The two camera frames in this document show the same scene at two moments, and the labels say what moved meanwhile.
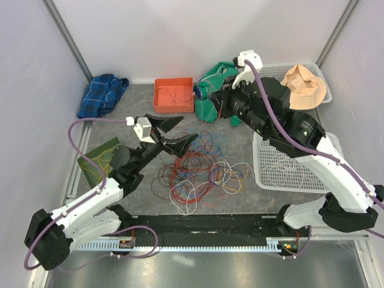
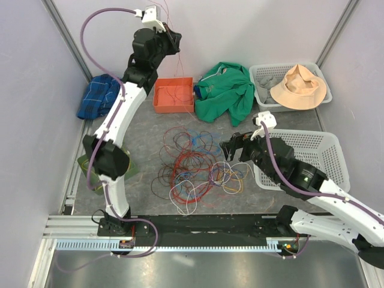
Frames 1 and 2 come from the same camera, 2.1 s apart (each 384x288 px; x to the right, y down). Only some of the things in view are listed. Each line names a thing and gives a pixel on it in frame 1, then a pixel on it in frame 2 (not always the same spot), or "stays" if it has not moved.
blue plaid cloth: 101,93 stays
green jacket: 205,108 stays
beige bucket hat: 306,90 stays
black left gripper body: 150,150 → 169,46
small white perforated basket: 278,71 stays
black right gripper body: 231,104 → 238,141
